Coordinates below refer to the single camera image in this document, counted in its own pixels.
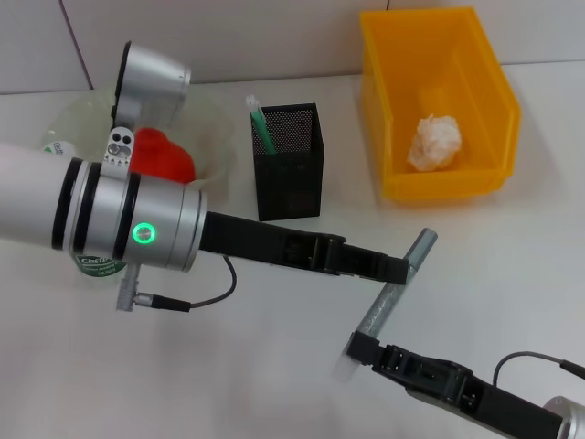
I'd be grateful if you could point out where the pale green glass fruit plate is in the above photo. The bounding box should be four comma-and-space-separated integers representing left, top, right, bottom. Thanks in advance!
43, 84, 237, 189

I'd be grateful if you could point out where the red pear-shaped fruit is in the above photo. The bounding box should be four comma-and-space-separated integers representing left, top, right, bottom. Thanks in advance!
129, 127, 197, 185

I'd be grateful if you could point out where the grey marker pen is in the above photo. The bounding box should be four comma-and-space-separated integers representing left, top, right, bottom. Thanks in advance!
335, 227, 439, 383

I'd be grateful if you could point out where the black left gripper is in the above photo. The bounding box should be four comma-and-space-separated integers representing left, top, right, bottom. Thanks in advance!
199, 210, 411, 286

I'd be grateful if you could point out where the black mesh pen holder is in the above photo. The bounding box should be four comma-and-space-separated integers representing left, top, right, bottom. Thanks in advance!
250, 102, 325, 223

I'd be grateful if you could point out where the green utility knife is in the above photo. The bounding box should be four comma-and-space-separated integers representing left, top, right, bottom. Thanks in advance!
245, 94, 278, 156

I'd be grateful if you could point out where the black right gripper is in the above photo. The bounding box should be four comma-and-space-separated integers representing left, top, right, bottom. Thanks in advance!
345, 331, 566, 439

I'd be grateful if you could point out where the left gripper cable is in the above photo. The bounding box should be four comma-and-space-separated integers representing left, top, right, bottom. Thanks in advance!
136, 254, 238, 314

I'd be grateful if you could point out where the left gripper silver connector plug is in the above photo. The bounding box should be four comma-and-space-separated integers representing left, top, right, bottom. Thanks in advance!
115, 263, 142, 314

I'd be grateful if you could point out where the white paper ball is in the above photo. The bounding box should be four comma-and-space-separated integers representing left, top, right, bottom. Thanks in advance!
408, 113, 462, 171

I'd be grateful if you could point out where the yellow plastic bin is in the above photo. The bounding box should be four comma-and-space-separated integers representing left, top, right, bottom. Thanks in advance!
359, 6, 522, 200

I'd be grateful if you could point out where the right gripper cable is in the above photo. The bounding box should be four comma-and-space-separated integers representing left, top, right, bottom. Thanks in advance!
492, 350, 585, 381

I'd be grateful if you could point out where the clear green-label water bottle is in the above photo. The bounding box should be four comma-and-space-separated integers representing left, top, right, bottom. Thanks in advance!
43, 139, 134, 281

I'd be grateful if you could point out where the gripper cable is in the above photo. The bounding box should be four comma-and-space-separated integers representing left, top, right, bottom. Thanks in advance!
136, 254, 238, 314
492, 350, 585, 381

